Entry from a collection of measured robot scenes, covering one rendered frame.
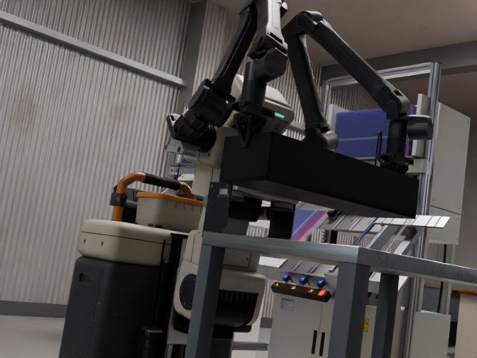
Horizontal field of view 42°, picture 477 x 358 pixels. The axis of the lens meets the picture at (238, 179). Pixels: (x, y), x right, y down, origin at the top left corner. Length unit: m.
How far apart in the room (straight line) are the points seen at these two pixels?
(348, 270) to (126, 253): 0.99
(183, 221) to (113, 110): 4.17
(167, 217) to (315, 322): 1.46
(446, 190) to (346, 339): 2.48
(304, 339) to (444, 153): 1.24
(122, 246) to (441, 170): 2.02
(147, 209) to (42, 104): 3.87
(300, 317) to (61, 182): 3.16
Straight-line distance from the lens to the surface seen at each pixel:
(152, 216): 2.07
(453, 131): 3.60
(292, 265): 3.12
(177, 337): 1.99
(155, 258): 2.01
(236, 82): 1.88
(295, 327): 3.43
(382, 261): 1.15
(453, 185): 3.59
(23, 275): 5.84
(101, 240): 1.99
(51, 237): 5.91
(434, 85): 3.39
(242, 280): 1.85
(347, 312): 1.10
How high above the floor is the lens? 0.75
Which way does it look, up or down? 7 degrees up
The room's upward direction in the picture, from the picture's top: 8 degrees clockwise
